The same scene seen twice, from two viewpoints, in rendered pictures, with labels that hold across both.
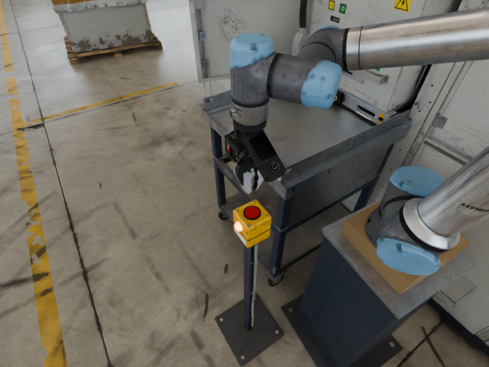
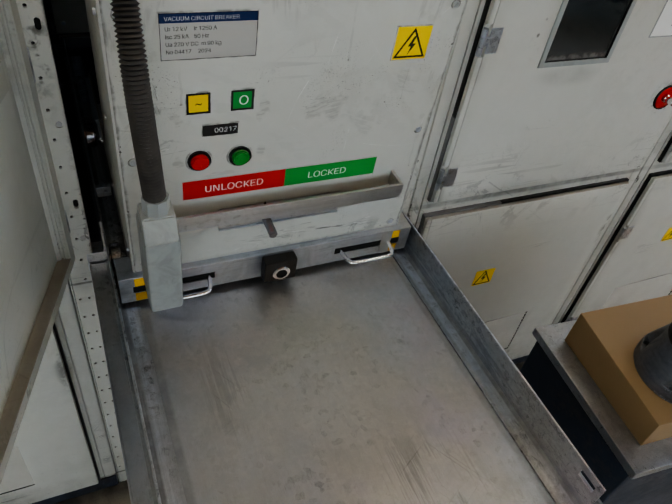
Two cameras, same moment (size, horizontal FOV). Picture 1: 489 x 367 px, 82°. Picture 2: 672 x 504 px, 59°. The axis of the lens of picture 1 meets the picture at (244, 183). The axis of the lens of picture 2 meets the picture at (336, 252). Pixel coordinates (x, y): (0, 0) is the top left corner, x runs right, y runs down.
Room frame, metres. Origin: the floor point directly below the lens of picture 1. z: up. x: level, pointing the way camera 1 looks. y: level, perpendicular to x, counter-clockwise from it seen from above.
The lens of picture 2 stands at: (1.07, 0.32, 1.62)
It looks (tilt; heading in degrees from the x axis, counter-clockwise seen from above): 43 degrees down; 274
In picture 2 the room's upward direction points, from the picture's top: 10 degrees clockwise
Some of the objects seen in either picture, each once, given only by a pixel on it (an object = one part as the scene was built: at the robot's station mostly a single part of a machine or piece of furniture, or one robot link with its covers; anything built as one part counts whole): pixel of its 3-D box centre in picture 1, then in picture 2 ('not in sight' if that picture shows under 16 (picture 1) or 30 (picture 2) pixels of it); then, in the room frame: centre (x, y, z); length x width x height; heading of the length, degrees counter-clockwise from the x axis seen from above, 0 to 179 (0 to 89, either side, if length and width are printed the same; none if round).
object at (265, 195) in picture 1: (292, 176); not in sight; (1.10, -0.26, 0.46); 0.64 x 0.58 x 0.66; 123
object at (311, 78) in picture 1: (307, 77); not in sight; (0.48, -0.11, 1.29); 0.11 x 0.11 x 0.08; 65
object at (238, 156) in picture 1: (247, 139); not in sight; (0.52, -0.01, 1.13); 0.09 x 0.08 x 0.12; 33
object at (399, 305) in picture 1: (394, 246); (646, 380); (0.49, -0.47, 0.74); 0.32 x 0.32 x 0.02; 28
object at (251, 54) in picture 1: (252, 70); not in sight; (0.51, -0.01, 1.29); 0.09 x 0.08 x 0.11; 65
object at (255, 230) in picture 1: (251, 223); not in sight; (0.49, -0.02, 0.85); 0.08 x 0.08 x 0.10; 33
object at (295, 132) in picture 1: (300, 122); (316, 381); (1.10, -0.26, 0.80); 0.68 x 0.62 x 0.06; 123
